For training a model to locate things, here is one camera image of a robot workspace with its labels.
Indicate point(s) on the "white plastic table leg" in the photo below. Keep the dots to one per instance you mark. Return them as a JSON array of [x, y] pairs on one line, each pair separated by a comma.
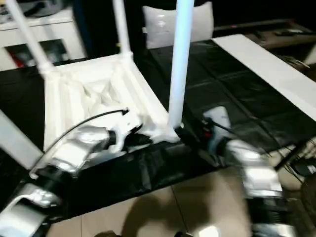
[[29, 34], [181, 61], [122, 27], [14, 143]]

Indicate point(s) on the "white plastic table top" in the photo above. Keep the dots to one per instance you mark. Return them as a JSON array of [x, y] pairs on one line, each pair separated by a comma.
[[71, 98]]

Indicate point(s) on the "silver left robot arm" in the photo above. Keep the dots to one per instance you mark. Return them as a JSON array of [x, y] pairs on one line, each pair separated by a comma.
[[74, 150]]

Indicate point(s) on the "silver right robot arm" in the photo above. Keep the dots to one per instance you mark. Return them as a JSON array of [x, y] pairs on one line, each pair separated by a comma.
[[256, 172]]

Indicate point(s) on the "black work mat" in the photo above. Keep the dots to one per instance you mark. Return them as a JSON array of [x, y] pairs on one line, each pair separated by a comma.
[[234, 81]]

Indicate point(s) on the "black stand base bar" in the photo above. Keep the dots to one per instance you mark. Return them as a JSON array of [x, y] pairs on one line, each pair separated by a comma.
[[291, 156]]

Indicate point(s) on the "white flat board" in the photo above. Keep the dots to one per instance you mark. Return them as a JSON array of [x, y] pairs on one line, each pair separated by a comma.
[[266, 64]]

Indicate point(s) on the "grey cushion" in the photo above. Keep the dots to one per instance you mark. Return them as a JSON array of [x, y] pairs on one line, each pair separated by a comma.
[[158, 27]]

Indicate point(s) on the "white glass-door cabinet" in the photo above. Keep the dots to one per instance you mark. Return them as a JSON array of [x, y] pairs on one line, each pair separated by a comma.
[[61, 32]]

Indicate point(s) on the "small red box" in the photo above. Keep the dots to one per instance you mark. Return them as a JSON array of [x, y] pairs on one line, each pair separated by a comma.
[[15, 58]]

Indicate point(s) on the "grey helmet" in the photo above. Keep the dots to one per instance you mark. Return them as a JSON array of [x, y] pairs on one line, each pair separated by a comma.
[[44, 7]]

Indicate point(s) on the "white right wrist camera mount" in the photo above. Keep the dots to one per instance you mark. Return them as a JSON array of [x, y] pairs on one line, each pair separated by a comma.
[[221, 116]]

